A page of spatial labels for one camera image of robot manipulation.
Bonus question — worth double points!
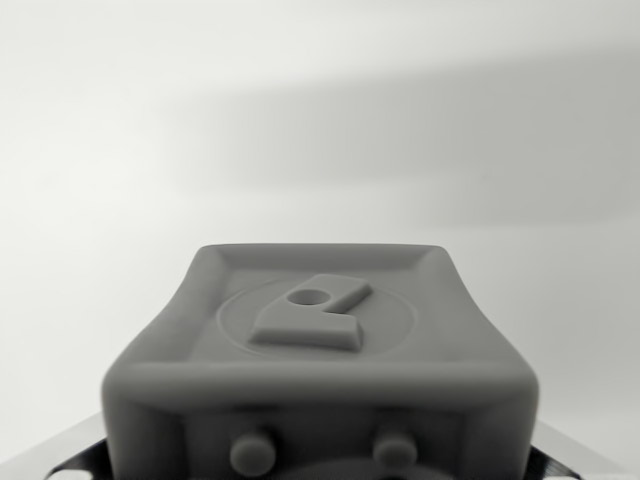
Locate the black-padded silver gripper left finger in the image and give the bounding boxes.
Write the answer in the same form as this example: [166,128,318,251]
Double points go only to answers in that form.
[0,411,112,480]

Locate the black-padded silver gripper right finger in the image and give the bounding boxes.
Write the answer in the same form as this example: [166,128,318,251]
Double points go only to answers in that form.
[530,422,640,480]

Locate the gray embossed dice cube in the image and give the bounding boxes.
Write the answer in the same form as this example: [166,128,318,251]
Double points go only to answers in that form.
[99,242,542,480]

